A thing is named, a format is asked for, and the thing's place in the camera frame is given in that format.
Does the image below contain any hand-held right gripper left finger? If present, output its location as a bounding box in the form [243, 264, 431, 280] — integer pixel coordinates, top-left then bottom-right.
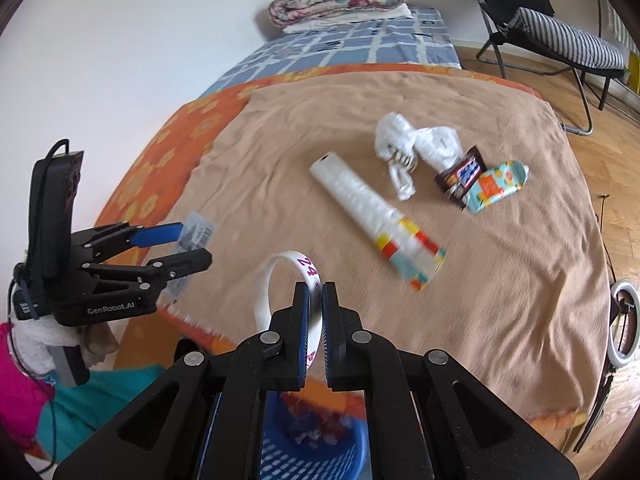
[52, 282, 309, 480]

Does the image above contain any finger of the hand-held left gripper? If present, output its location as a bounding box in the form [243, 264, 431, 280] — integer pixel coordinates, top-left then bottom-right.
[82, 250, 213, 297]
[75, 221, 185, 264]

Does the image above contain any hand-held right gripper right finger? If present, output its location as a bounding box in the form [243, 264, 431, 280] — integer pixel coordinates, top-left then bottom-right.
[324, 282, 578, 480]

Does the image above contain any white barcode wrapper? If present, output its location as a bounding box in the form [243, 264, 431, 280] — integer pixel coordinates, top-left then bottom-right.
[167, 212, 217, 302]

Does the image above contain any white wristband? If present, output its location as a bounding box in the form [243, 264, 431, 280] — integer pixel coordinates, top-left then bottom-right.
[253, 250, 326, 376]

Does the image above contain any blue plastic basket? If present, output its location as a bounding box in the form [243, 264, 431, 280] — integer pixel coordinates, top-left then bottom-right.
[257, 390, 368, 480]

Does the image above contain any person's left hand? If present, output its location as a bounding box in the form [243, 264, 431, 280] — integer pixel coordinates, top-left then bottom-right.
[82, 321, 120, 367]

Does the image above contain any orange floral blanket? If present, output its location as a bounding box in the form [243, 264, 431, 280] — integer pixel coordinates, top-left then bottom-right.
[92, 62, 598, 456]

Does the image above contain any tan blanket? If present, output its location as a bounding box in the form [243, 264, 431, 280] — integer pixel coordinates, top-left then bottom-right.
[165, 71, 616, 418]

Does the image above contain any dark chocolate bar wrapper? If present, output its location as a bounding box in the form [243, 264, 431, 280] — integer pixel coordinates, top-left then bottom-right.
[434, 146, 487, 209]

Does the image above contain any crumpled white paper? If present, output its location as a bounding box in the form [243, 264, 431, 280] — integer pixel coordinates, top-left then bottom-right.
[375, 112, 418, 202]

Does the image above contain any white plastic packet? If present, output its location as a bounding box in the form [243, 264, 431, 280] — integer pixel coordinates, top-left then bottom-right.
[414, 126, 463, 173]

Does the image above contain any colourful teal orange tube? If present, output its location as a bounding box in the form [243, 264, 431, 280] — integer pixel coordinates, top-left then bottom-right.
[465, 160, 531, 213]

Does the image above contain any folded white sheet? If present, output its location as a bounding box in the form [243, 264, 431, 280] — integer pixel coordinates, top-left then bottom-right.
[282, 4, 413, 36]

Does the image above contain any blue checked bed sheet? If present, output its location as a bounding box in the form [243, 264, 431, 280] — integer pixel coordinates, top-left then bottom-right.
[200, 6, 460, 98]

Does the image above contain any striped cushion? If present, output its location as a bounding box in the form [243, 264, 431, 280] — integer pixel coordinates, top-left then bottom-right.
[506, 7, 627, 71]

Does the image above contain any white ring light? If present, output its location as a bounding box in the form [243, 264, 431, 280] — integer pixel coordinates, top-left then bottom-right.
[575, 280, 640, 453]

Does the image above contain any black cable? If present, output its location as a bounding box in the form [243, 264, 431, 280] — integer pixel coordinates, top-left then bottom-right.
[596, 194, 622, 282]

